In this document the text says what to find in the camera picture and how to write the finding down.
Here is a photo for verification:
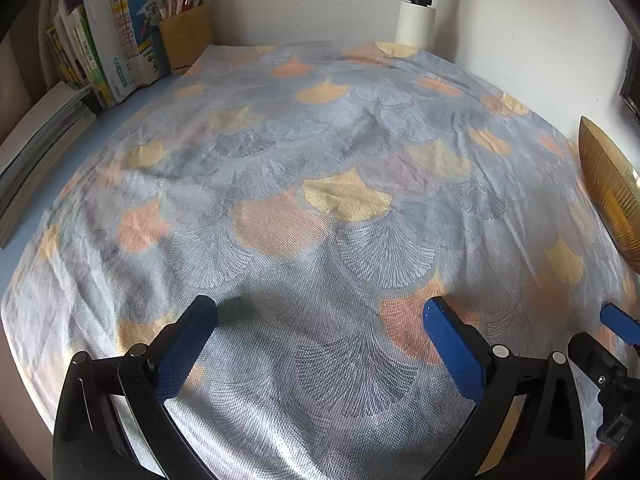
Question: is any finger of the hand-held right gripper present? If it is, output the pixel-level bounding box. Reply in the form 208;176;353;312
567;332;640;449
599;303;640;346

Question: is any black monitor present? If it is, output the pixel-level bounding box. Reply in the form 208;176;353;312
618;42;640;121

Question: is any bundle of pens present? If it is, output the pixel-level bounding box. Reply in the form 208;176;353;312
159;0;206;24

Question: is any cardboard pen holder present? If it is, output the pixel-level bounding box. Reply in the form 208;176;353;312
158;4;215;76

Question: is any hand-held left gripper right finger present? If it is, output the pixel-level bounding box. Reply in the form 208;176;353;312
422;295;586;480

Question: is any blue illustrated booklet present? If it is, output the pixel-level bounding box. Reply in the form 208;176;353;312
122;0;189;87

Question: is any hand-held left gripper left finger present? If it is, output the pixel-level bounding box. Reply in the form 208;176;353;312
52;295;219;480

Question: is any printed leaf pattern cloth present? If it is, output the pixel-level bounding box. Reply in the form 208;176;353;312
0;40;640;480

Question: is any golden ribbed bowl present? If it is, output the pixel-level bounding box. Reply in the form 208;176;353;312
578;115;640;272

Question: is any stack of flat magazines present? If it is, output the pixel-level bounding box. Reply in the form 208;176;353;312
0;79;99;250

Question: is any white pole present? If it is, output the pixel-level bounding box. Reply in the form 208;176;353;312
394;0;442;46

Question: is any row of upright books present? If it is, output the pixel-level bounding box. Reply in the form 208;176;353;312
44;0;119;109

